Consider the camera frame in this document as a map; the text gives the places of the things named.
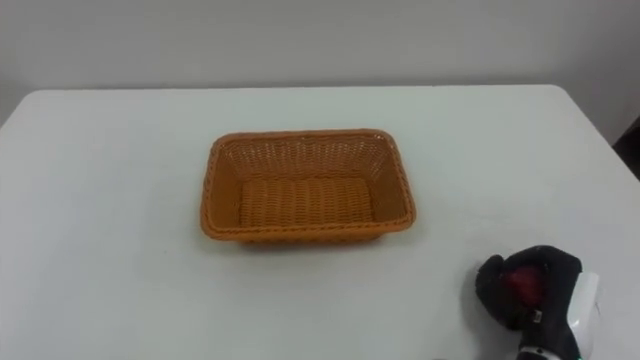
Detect dark object beside table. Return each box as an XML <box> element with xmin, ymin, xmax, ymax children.
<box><xmin>612</xmin><ymin>115</ymin><xmax>640</xmax><ymax>181</ymax></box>

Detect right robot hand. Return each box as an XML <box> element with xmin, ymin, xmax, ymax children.
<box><xmin>474</xmin><ymin>244</ymin><xmax>601</xmax><ymax>357</ymax></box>

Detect white table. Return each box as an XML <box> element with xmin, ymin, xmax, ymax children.
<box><xmin>0</xmin><ymin>83</ymin><xmax>640</xmax><ymax>360</ymax></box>

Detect orange woven basket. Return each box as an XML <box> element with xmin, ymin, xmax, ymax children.
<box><xmin>199</xmin><ymin>128</ymin><xmax>418</xmax><ymax>246</ymax></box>

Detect red soft toy fruit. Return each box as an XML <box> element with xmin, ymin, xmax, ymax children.
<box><xmin>503</xmin><ymin>265</ymin><xmax>547</xmax><ymax>309</ymax></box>

